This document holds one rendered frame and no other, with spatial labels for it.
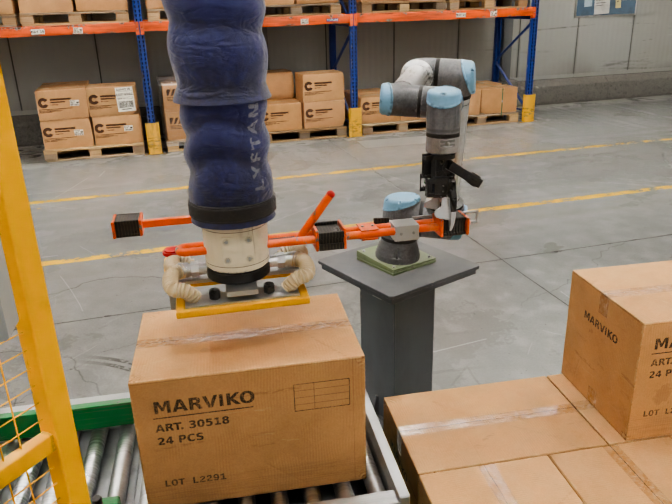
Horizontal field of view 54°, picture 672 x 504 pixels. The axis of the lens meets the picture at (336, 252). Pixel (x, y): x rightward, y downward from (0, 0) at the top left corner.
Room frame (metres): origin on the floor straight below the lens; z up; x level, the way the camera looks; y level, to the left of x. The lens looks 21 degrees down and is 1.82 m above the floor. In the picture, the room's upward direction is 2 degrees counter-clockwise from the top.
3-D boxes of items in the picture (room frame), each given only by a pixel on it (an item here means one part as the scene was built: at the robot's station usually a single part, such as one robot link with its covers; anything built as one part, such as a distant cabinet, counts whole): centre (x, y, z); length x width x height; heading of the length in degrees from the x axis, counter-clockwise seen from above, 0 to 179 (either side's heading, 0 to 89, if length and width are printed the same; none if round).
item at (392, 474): (1.70, -0.10, 0.58); 0.70 x 0.03 x 0.06; 10
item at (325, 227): (1.69, 0.02, 1.22); 0.10 x 0.08 x 0.06; 11
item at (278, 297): (1.55, 0.25, 1.11); 0.34 x 0.10 x 0.05; 101
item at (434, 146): (1.75, -0.30, 1.44); 0.10 x 0.09 x 0.05; 10
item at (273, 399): (1.64, 0.26, 0.75); 0.60 x 0.40 x 0.40; 100
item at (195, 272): (1.64, 0.26, 1.15); 0.34 x 0.25 x 0.06; 101
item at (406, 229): (1.73, -0.19, 1.21); 0.07 x 0.07 x 0.04; 11
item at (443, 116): (1.76, -0.30, 1.53); 0.10 x 0.09 x 0.12; 167
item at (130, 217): (1.84, 0.61, 1.21); 0.09 x 0.08 x 0.05; 11
